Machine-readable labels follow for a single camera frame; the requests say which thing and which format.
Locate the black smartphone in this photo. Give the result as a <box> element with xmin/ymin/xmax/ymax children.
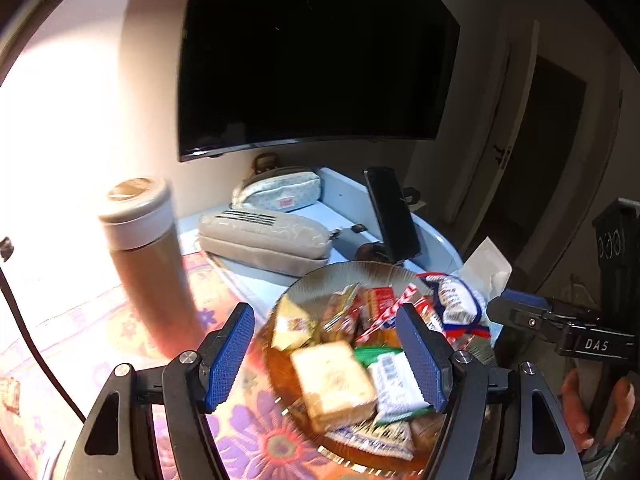
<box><xmin>363</xmin><ymin>166</ymin><xmax>423</xmax><ymax>261</ymax></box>

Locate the floral tablecloth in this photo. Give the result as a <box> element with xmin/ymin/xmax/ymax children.
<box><xmin>0</xmin><ymin>250</ymin><xmax>431</xmax><ymax>480</ymax></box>

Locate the black cable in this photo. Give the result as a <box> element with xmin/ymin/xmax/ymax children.
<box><xmin>0</xmin><ymin>237</ymin><xmax>87</xmax><ymax>423</ymax></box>

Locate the beige thermos bottle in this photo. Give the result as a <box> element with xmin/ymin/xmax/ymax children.
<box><xmin>97</xmin><ymin>176</ymin><xmax>208</xmax><ymax>352</ymax></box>

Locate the orange snack packet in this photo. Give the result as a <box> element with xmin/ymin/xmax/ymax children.
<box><xmin>320</xmin><ymin>284</ymin><xmax>372</xmax><ymax>346</ymax></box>

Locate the white snack packet blue rim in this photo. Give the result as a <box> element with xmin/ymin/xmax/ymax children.
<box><xmin>417</xmin><ymin>272</ymin><xmax>493</xmax><ymax>343</ymax></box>

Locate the person's right hand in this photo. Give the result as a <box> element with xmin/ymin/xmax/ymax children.
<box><xmin>560</xmin><ymin>370</ymin><xmax>637</xmax><ymax>455</ymax></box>

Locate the yellow snack packet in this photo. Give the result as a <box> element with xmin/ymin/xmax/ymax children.
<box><xmin>271</xmin><ymin>294</ymin><xmax>321</xmax><ymax>352</ymax></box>

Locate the tan sandwich cracker packet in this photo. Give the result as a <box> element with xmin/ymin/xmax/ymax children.
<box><xmin>290</xmin><ymin>341</ymin><xmax>378</xmax><ymax>433</ymax></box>

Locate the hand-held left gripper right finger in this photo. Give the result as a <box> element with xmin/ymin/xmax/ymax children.
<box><xmin>395</xmin><ymin>302</ymin><xmax>586</xmax><ymax>480</ymax></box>

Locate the white paper sheet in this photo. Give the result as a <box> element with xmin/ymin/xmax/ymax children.
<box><xmin>457</xmin><ymin>236</ymin><xmax>514</xmax><ymax>307</ymax></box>

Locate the light floral pencil case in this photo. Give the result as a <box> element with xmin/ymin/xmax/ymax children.
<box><xmin>231</xmin><ymin>166</ymin><xmax>322</xmax><ymax>212</ymax></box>

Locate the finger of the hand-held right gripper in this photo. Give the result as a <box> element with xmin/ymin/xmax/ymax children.
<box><xmin>486</xmin><ymin>296</ymin><xmax>568</xmax><ymax>343</ymax></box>
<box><xmin>500</xmin><ymin>288</ymin><xmax>601</xmax><ymax>320</ymax></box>

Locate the beige pencil case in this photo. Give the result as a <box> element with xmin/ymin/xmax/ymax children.
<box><xmin>197</xmin><ymin>209</ymin><xmax>333</xmax><ymax>277</ymax></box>

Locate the black television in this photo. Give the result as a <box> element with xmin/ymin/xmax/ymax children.
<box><xmin>177</xmin><ymin>0</ymin><xmax>461</xmax><ymax>163</ymax></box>

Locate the white printed snack packet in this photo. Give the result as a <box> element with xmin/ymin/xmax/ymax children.
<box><xmin>325</xmin><ymin>419</ymin><xmax>417</xmax><ymax>462</ymax></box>

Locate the brown round ornament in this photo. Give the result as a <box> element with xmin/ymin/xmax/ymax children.
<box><xmin>252</xmin><ymin>152</ymin><xmax>287</xmax><ymax>176</ymax></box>

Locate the red snack packet striped edge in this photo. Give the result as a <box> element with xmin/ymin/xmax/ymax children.
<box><xmin>357</xmin><ymin>284</ymin><xmax>446</xmax><ymax>346</ymax></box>

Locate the dark wooden door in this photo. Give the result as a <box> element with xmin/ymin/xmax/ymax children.
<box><xmin>440</xmin><ymin>10</ymin><xmax>626</xmax><ymax>281</ymax></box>

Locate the green white snack packet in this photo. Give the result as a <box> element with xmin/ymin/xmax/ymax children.
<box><xmin>355</xmin><ymin>347</ymin><xmax>437</xmax><ymax>426</ymax></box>

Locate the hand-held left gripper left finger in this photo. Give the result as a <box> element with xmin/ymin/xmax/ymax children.
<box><xmin>62</xmin><ymin>302</ymin><xmax>256</xmax><ymax>480</ymax></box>

